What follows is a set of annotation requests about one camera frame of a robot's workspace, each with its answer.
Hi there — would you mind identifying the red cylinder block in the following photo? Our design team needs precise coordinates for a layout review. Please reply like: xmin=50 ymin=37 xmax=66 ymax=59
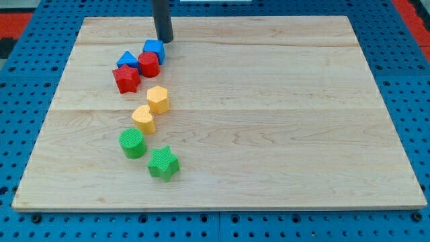
xmin=138 ymin=52 xmax=160 ymax=78

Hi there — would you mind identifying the yellow hexagon block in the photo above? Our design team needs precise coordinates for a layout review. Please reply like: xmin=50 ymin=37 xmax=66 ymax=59
xmin=146 ymin=86 xmax=170 ymax=114

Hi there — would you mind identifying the red star block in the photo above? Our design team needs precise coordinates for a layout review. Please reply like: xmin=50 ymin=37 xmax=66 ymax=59
xmin=112 ymin=64 xmax=141 ymax=94

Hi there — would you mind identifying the yellow heart block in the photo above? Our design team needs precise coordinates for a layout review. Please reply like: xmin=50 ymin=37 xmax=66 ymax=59
xmin=132 ymin=105 xmax=156 ymax=134

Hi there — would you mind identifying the green star block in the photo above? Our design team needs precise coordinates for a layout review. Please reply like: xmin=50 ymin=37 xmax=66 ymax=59
xmin=147 ymin=145 xmax=180 ymax=182

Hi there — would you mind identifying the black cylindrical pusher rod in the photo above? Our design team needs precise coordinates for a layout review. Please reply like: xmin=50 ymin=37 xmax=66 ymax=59
xmin=150 ymin=0 xmax=174 ymax=44

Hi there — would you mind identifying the blue cube block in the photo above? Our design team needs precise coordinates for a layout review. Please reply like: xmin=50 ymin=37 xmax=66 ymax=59
xmin=142 ymin=40 xmax=165 ymax=65

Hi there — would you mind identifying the blue triangle block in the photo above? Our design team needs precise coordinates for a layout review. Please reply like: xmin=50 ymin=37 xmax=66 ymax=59
xmin=116 ymin=51 xmax=141 ymax=74

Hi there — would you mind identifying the green cylinder block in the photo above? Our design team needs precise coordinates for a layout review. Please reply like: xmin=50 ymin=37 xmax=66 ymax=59
xmin=119 ymin=128 xmax=147 ymax=159

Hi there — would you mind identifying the light wooden board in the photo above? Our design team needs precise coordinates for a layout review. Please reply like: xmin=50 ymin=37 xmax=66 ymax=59
xmin=12 ymin=15 xmax=427 ymax=212

